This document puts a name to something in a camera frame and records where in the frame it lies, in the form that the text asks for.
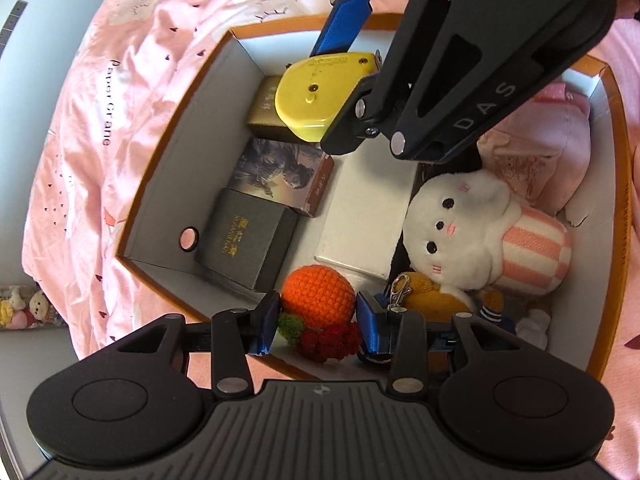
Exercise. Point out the orange dog plush blue hat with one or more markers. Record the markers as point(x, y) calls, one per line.
point(425, 300)

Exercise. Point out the crocheted orange strawberry charm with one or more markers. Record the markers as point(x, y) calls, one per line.
point(317, 292)

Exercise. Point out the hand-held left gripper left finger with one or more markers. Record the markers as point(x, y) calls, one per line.
point(266, 322)

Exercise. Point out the white cardboard box orange rim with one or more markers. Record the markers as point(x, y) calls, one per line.
point(175, 170)

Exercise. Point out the pink printed blanket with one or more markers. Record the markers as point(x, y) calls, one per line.
point(125, 85)

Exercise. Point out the brown box with figure print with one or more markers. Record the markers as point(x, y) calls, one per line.
point(280, 170)

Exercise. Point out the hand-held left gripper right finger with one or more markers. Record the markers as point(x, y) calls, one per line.
point(371, 325)

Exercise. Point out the dark grey gift box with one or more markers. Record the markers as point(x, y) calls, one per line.
point(240, 240)

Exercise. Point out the white panda plush striped body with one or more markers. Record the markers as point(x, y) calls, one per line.
point(460, 225)

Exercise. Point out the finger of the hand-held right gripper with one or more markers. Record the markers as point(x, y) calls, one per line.
point(440, 110)
point(342, 22)

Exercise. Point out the row of small plush toys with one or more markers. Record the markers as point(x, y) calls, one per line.
point(27, 307)

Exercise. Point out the gold gift box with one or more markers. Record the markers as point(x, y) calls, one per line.
point(262, 110)

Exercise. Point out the yellow tape measure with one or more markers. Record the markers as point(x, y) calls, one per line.
point(310, 105)

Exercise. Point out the pink plush pouch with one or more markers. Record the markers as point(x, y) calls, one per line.
point(540, 160)

